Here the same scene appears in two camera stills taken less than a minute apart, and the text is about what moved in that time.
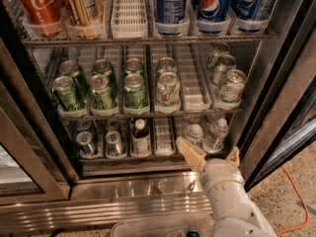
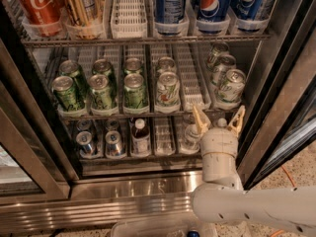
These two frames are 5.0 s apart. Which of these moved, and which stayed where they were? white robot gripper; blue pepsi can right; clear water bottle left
Moved: white robot gripper
Stayed: clear water bottle left; blue pepsi can right
